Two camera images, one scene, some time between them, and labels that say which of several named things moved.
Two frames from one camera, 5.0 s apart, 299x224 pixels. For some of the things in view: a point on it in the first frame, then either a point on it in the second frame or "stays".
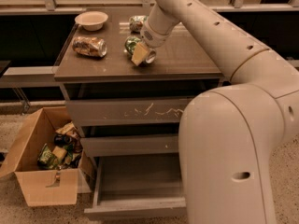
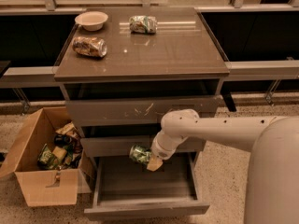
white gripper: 151,36 -> 163,152
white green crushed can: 135,22 stays
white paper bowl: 92,21 stays
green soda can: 130,44 -> 140,154
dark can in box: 63,140 stays
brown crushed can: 92,46 stays
